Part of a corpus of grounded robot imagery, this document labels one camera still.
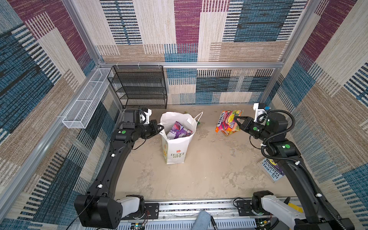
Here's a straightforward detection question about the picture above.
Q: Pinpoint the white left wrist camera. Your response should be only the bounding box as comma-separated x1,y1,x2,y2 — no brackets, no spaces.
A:
140,107,152,125

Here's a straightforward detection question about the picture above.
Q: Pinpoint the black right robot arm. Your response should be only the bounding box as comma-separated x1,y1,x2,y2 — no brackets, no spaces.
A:
234,110,355,230

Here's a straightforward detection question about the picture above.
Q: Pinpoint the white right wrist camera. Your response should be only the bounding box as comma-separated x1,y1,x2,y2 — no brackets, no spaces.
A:
253,103,271,124

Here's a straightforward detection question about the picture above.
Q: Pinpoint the black wire shelf rack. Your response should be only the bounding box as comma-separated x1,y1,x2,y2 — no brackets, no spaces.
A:
107,65,168,109

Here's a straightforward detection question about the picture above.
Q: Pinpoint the white wire mesh basket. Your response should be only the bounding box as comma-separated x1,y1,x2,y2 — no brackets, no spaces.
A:
62,68,110,129

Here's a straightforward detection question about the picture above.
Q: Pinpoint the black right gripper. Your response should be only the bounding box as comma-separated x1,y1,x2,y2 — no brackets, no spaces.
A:
233,116,272,142

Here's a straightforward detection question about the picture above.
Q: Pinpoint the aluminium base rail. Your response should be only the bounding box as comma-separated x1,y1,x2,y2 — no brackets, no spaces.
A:
71,197,302,230

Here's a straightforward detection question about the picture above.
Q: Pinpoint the colourful leaflet by wall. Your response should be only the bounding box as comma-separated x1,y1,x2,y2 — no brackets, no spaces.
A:
260,158,285,182

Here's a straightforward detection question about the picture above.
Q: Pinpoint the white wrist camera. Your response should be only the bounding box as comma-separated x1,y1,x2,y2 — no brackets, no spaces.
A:
253,103,271,124
140,107,152,125

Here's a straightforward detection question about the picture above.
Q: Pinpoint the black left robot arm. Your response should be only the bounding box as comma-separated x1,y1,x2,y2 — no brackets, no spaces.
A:
74,108,164,229

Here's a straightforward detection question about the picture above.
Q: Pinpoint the purple candy bag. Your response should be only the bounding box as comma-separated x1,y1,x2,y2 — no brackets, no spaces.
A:
166,121,193,140

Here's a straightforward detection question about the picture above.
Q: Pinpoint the orange Fox's fruits candy bag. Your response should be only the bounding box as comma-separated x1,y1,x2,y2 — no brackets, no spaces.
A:
215,110,243,136

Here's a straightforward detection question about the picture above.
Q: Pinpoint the yellow plastic tool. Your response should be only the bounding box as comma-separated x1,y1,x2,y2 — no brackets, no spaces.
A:
288,203,303,213

